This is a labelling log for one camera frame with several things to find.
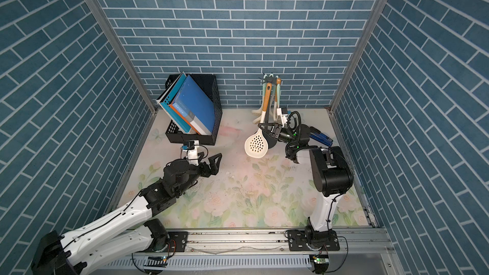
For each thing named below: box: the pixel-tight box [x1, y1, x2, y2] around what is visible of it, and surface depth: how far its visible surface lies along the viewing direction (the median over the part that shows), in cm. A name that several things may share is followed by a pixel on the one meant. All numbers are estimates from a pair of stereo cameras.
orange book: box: [168, 103, 202, 135], surface depth 91 cm
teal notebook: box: [155, 71, 192, 135], surface depth 88 cm
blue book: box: [171, 73, 215, 136], surface depth 99 cm
